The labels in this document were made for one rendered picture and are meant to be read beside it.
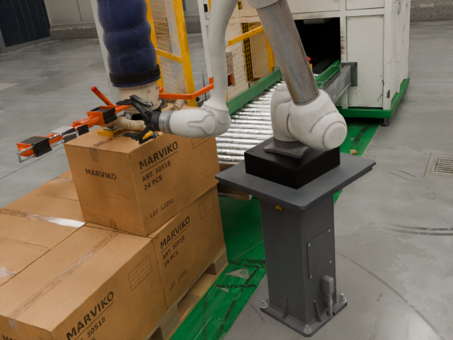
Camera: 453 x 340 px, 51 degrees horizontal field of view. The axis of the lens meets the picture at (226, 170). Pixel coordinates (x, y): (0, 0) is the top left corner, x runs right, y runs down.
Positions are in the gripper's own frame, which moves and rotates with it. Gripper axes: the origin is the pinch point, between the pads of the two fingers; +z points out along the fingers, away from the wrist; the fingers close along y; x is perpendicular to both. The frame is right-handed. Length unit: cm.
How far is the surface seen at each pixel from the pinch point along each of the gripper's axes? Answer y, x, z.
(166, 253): 65, 4, -4
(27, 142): -2.1, -35.2, 13.9
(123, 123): 5.0, 8.1, 8.8
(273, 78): 46, 244, 52
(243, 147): 53, 103, 7
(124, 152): 12.7, -4.0, -0.3
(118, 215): 44.5, -3.6, 12.3
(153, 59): -17.6, 29.0, 3.9
